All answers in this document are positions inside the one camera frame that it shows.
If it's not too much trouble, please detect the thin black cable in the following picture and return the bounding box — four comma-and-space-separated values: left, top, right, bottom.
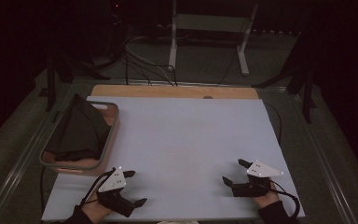
263, 101, 283, 146

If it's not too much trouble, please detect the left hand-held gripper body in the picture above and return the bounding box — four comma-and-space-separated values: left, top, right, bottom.
96, 165, 136, 218

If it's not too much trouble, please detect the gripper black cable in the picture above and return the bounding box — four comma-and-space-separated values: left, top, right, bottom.
78, 167, 117, 208
268, 178, 302, 220

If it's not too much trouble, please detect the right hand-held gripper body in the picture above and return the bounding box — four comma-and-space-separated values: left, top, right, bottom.
231, 160, 284, 198

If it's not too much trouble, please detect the white table board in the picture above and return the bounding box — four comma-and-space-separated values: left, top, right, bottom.
41, 95, 306, 222

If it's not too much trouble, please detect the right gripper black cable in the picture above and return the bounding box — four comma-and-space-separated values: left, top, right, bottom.
268, 178, 302, 220

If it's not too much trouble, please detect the floor cables bundle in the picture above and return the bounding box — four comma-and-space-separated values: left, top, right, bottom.
122, 34, 179, 87

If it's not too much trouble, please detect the metal floor rail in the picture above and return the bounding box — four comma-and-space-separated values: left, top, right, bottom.
287, 90, 358, 224
0, 83, 78, 224

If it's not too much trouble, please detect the pink tray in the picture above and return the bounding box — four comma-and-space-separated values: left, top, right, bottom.
38, 99, 121, 177

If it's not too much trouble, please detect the black stand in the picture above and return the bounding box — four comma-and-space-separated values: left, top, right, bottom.
251, 27, 320, 124

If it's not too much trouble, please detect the dark cloth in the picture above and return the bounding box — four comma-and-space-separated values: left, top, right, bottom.
44, 92, 113, 162

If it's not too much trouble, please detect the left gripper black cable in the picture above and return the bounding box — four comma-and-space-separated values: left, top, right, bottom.
78, 167, 117, 208

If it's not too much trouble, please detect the white metal stand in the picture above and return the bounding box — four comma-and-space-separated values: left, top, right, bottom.
167, 0, 259, 77

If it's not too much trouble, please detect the person's right hand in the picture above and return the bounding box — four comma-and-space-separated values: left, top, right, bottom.
252, 181, 282, 210

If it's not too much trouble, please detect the person's left hand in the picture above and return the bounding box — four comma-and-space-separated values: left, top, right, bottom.
80, 198, 114, 224

